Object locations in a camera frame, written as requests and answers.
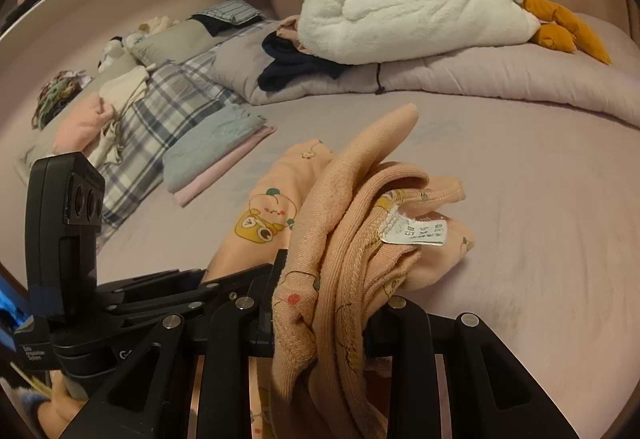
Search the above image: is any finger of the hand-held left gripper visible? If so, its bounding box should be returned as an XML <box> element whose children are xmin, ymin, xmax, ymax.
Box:
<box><xmin>97</xmin><ymin>264</ymin><xmax>276</xmax><ymax>302</ymax></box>
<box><xmin>115</xmin><ymin>290</ymin><xmax>240</xmax><ymax>320</ymax></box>

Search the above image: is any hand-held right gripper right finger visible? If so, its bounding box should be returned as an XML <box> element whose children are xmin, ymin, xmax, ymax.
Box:
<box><xmin>365</xmin><ymin>296</ymin><xmax>581</xmax><ymax>439</ymax></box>

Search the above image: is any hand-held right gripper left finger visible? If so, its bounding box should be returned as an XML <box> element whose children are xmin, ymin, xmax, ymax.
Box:
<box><xmin>59</xmin><ymin>250</ymin><xmax>288</xmax><ymax>439</ymax></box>

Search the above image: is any peach printed garment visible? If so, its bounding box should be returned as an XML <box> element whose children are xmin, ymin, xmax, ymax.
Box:
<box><xmin>205</xmin><ymin>103</ymin><xmax>476</xmax><ymax>439</ymax></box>

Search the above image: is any person's left forearm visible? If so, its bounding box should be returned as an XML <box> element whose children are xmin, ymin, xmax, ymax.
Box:
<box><xmin>10</xmin><ymin>386</ymin><xmax>51</xmax><ymax>425</ymax></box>

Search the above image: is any person's left hand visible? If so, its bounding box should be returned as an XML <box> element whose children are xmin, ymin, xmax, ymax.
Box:
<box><xmin>39</xmin><ymin>371</ymin><xmax>93</xmax><ymax>439</ymax></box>

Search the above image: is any folded pink cloth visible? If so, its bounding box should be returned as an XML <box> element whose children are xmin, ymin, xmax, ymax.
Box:
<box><xmin>172</xmin><ymin>125</ymin><xmax>278</xmax><ymax>207</ymax></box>

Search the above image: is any pink sweater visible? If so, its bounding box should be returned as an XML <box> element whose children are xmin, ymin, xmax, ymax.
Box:
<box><xmin>51</xmin><ymin>94</ymin><xmax>118</xmax><ymax>155</ymax></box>

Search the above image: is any multicoloured knitted item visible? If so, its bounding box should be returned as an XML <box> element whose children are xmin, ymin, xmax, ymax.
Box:
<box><xmin>31</xmin><ymin>72</ymin><xmax>93</xmax><ymax>130</ymax></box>

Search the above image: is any folded grey-blue cloth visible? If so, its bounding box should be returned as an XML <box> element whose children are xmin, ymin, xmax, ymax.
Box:
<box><xmin>162</xmin><ymin>103</ymin><xmax>268</xmax><ymax>194</ymax></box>

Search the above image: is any plaid blanket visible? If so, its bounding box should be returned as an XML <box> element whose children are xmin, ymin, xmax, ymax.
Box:
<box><xmin>97</xmin><ymin>46</ymin><xmax>246</xmax><ymax>240</ymax></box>

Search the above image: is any black and white item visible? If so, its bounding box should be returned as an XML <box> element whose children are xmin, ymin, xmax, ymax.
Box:
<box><xmin>97</xmin><ymin>35</ymin><xmax>146</xmax><ymax>72</ymax></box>

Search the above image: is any grey pillow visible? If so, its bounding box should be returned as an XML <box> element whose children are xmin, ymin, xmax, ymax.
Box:
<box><xmin>130</xmin><ymin>19</ymin><xmax>221</xmax><ymax>65</ymax></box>

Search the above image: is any cream soft toy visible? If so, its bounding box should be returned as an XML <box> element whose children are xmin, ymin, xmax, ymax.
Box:
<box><xmin>137</xmin><ymin>14</ymin><xmax>178</xmax><ymax>37</ymax></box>

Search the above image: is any navy garment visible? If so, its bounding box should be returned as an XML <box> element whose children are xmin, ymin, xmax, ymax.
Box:
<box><xmin>257</xmin><ymin>30</ymin><xmax>353</xmax><ymax>94</ymax></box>

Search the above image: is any dark cloth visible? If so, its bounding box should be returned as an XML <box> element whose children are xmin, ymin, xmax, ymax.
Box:
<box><xmin>192</xmin><ymin>14</ymin><xmax>236</xmax><ymax>37</ymax></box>

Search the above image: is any grey quilt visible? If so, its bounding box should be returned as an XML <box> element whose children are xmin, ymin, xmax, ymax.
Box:
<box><xmin>210</xmin><ymin>14</ymin><xmax>640</xmax><ymax>130</ymax></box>

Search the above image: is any blue striped cloth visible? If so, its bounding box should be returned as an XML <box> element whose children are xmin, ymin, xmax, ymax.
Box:
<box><xmin>192</xmin><ymin>0</ymin><xmax>266</xmax><ymax>27</ymax></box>

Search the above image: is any white plush duck toy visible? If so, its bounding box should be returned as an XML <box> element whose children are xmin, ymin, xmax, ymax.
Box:
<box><xmin>296</xmin><ymin>0</ymin><xmax>613</xmax><ymax>66</ymax></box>

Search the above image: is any white garment with drawstrings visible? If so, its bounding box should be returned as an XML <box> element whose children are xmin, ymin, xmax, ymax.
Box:
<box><xmin>87</xmin><ymin>64</ymin><xmax>151</xmax><ymax>165</ymax></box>

